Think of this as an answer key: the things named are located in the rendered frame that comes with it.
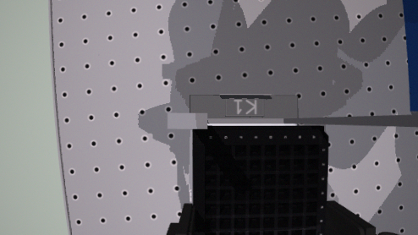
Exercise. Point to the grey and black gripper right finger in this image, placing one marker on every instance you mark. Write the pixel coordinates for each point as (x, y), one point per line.
(341, 221)

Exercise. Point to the black well plate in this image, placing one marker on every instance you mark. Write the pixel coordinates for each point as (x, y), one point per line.
(263, 164)

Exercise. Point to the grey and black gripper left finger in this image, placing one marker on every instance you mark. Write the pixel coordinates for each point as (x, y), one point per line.
(186, 225)

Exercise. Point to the blue open bin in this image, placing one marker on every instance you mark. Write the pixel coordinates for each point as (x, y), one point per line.
(411, 31)

